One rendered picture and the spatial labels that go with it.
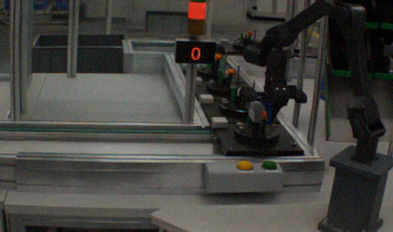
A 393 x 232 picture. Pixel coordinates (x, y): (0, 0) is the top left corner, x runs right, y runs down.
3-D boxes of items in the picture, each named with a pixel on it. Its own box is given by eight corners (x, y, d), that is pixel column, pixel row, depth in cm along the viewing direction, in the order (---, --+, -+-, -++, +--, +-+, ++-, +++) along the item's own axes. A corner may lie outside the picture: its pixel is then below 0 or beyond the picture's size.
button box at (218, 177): (281, 191, 160) (284, 171, 158) (207, 193, 157) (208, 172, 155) (275, 180, 167) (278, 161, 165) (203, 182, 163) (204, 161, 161)
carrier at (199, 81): (261, 106, 219) (265, 73, 215) (197, 104, 215) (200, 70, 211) (247, 87, 242) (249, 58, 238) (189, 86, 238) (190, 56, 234)
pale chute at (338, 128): (364, 143, 176) (368, 137, 172) (325, 141, 176) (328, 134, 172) (358, 67, 188) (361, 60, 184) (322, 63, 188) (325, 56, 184)
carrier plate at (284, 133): (303, 156, 172) (304, 150, 172) (225, 157, 169) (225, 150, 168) (281, 129, 195) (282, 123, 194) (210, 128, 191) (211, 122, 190)
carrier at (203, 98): (280, 128, 196) (284, 92, 192) (209, 127, 192) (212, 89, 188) (262, 106, 219) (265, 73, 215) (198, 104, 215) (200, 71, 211)
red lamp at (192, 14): (206, 19, 176) (206, 4, 175) (189, 18, 176) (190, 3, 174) (203, 16, 181) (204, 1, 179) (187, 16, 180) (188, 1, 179)
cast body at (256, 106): (267, 122, 177) (269, 100, 175) (253, 122, 176) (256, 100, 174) (260, 114, 185) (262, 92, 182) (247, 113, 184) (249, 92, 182)
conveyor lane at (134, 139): (299, 183, 175) (303, 153, 172) (19, 182, 162) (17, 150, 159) (275, 149, 202) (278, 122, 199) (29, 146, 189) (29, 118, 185)
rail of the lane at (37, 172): (320, 191, 170) (325, 158, 167) (17, 191, 156) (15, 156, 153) (314, 183, 176) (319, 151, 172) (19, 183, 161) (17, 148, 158)
